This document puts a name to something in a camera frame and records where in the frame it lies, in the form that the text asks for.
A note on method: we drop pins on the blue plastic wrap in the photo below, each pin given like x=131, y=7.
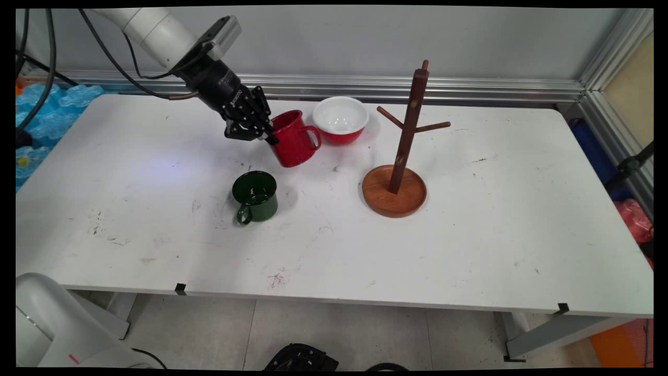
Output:
x=47, y=115

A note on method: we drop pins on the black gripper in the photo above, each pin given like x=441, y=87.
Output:
x=216, y=83

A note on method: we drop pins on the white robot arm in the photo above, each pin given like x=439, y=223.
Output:
x=151, y=28

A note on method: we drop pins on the short aluminium frame rail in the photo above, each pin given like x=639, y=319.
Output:
x=600, y=122

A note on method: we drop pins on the grey table leg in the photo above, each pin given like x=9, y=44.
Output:
x=548, y=334
x=117, y=308

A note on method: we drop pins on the black tape tab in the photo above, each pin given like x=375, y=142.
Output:
x=562, y=308
x=180, y=289

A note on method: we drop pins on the long aluminium frame rail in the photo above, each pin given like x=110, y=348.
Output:
x=417, y=89

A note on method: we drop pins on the red bowl white inside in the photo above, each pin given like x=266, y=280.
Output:
x=339, y=117

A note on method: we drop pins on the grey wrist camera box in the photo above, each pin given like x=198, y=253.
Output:
x=224, y=34

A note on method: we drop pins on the black round object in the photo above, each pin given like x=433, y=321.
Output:
x=386, y=367

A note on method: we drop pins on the red enamel mug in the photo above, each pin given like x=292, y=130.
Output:
x=292, y=149

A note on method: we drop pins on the wooden mug tree stand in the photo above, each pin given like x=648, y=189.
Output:
x=394, y=201

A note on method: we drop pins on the black tripod pole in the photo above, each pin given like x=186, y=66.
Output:
x=629, y=167

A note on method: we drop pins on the green enamel mug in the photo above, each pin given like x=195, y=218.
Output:
x=258, y=206

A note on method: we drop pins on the aluminium frame post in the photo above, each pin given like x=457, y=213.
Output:
x=616, y=47

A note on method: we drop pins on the black electronic device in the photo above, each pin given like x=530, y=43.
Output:
x=300, y=360

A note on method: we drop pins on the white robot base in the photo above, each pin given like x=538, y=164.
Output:
x=52, y=324

